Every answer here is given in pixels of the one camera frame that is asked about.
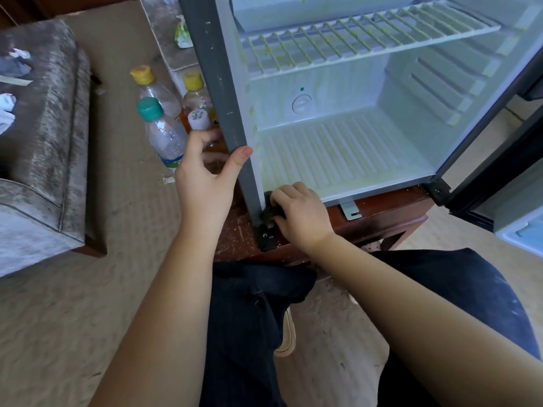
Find person's right hand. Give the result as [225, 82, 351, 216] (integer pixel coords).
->
[270, 182, 336, 255]

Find person's left hand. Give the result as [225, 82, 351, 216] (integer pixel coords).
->
[174, 127, 254, 236]

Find dark grey cloth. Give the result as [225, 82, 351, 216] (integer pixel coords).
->
[258, 190, 285, 227]

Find green cap water bottle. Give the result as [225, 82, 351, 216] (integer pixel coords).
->
[136, 97, 189, 170]

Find yellow label drink bottle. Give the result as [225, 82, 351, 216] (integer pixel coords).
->
[182, 70, 215, 115]

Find grey mini fridge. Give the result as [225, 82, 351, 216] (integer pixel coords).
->
[175, 0, 543, 251]

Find orange soda bottle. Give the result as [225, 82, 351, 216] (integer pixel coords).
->
[130, 64, 183, 122]

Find fridge door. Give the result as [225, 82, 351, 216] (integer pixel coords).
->
[445, 106, 543, 258]

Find person's left forearm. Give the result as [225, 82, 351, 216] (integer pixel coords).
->
[89, 223, 223, 407]

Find person's right forearm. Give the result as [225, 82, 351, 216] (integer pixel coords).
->
[309, 235, 543, 407]

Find person's left foot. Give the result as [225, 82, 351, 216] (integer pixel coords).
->
[273, 305, 298, 358]

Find person's dark trousers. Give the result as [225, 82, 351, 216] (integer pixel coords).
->
[199, 248, 541, 407]

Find dark red wooden stand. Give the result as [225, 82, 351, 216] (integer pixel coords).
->
[178, 110, 436, 268]

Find green packet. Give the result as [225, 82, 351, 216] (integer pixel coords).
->
[174, 14, 195, 50]

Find grey velvet sofa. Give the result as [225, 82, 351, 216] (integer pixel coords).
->
[0, 19, 107, 278]

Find grey upholstered bench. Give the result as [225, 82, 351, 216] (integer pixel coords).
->
[138, 0, 200, 98]

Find large white garment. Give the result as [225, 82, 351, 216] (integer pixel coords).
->
[0, 93, 18, 136]

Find paper slip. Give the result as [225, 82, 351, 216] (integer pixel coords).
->
[0, 74, 33, 88]

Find grey garment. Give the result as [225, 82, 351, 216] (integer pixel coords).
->
[0, 50, 33, 79]

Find white wire shelf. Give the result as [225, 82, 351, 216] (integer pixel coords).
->
[240, 0, 503, 80]

